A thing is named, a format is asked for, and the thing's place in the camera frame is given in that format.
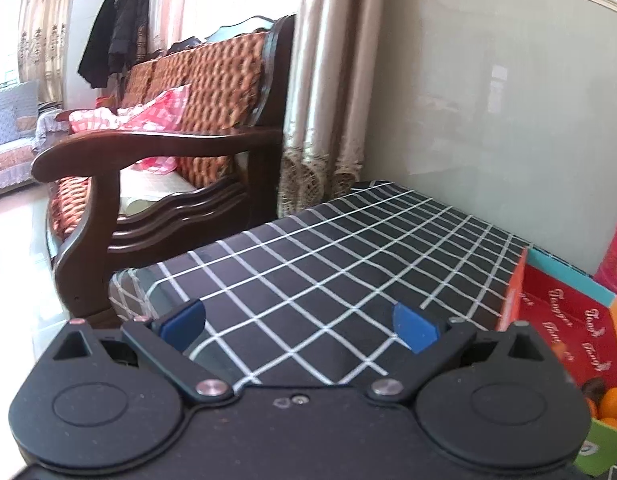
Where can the grey covered sofa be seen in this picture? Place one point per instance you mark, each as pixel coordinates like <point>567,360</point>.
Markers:
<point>11,135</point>

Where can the beige lace-hem curtain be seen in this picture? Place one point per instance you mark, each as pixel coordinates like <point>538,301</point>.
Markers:
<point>333,85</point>

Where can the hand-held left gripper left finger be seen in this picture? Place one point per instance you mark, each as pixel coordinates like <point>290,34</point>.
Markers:
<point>182,321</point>

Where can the colourful cardboard box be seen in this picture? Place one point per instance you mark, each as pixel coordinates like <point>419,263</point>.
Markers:
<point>563,320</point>

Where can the white cabinet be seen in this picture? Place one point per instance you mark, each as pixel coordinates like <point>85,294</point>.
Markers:
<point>81,60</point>

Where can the black white checked tablecloth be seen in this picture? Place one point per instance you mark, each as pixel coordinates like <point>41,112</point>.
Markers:
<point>338,270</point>

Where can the embroidered window curtain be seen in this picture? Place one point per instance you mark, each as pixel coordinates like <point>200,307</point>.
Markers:
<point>43,25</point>

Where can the orange tangerine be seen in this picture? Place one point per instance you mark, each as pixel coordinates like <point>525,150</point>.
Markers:
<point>612,423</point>
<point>615,401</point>

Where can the black hanging coat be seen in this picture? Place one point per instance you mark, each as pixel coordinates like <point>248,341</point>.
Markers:
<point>116,35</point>

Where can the dark mangosteen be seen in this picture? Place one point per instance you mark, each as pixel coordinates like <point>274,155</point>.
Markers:
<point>594,390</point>

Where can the pink checked cloth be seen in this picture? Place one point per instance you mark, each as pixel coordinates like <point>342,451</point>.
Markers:
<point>138,115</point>

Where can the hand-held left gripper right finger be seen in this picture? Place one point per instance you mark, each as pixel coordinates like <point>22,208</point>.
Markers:
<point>413,329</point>

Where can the wooden sofa with orange cushions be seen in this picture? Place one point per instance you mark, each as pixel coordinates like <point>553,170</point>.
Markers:
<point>198,110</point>

